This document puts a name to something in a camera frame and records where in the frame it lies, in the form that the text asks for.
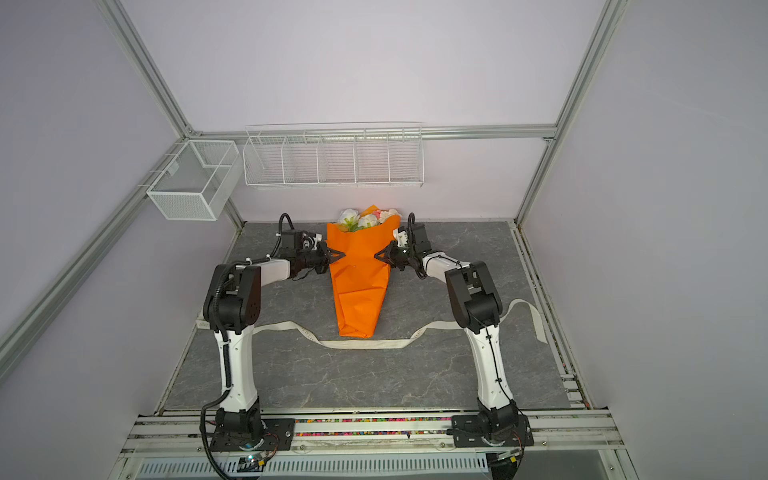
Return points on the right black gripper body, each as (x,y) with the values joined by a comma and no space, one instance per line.
(402,257)

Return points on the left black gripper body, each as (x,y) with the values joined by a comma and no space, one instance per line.
(315,258)

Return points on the orange wrapping paper sheet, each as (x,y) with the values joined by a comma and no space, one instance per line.
(359,281)

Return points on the cream fake rose stem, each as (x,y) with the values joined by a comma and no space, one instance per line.
(384,215)

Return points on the white fake rose stem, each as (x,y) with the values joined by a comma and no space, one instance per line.
(349,220)

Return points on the white printed ribbon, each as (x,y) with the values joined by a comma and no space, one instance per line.
(396,344)

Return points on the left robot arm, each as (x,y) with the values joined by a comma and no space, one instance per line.
(232,308)

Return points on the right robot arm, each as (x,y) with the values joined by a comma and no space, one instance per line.
(477,309)

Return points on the small white mesh basket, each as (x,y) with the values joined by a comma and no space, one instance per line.
(198,180)

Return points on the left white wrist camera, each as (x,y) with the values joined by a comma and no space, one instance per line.
(310,240)

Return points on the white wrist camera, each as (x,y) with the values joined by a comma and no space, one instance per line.
(401,237)
(310,240)

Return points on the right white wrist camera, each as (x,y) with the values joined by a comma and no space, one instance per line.
(401,237)

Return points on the long white wire basket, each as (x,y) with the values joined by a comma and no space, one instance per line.
(334,154)

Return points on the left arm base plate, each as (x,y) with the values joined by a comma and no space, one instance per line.
(272,434)

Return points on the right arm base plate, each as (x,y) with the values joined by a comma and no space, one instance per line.
(476,430)

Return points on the aluminium front rail frame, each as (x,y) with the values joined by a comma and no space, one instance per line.
(388,444)

